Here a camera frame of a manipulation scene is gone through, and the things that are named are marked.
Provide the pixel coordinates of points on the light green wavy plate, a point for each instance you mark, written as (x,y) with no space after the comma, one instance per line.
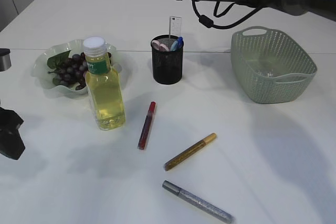
(41,69)

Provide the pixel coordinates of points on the yellow tea bottle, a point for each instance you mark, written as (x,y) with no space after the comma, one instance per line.
(108,108)

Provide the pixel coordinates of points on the gold glitter pen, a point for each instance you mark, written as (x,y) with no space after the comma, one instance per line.
(181,157)

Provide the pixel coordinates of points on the black mesh pen holder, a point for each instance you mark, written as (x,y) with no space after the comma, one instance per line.
(167,66)

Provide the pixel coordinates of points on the purple artificial grape bunch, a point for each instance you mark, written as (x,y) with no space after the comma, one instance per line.
(68,70)

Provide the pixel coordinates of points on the clear plastic ruler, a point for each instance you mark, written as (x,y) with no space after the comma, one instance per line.
(175,25)

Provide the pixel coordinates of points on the red glitter pen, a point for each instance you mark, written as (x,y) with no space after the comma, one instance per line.
(147,126)

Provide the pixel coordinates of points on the pink handled scissors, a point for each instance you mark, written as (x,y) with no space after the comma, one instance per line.
(159,46)

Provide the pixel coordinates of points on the green woven plastic basket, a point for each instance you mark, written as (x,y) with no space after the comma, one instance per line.
(269,65)

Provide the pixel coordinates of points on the silver glitter pen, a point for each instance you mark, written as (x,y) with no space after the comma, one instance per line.
(198,202)

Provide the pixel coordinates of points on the blue handled scissors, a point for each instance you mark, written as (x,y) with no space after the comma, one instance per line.
(177,44)

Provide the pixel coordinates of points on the clear plastic sheet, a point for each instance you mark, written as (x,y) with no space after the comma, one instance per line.
(265,72)

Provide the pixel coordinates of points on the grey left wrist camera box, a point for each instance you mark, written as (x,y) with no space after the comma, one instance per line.
(5,61)

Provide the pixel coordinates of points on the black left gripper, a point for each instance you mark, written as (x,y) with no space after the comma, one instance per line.
(12,145)

